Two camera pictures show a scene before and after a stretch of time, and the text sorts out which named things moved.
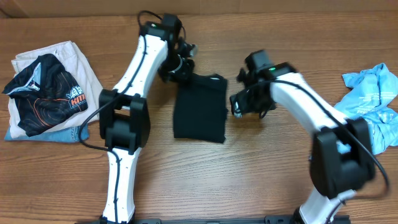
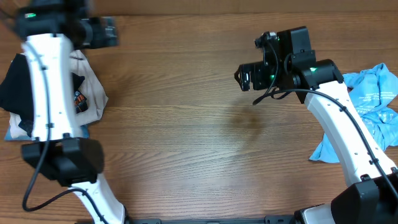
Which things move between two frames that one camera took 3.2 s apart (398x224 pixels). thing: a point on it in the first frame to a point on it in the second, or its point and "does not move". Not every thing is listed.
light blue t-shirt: x=372 y=91 does not move
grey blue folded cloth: x=71 y=134 does not move
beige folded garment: x=79 y=68 does not move
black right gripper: x=239 y=106 to x=256 y=70
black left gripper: x=183 y=77 to x=101 y=40
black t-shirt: x=200 y=110 to x=15 y=91
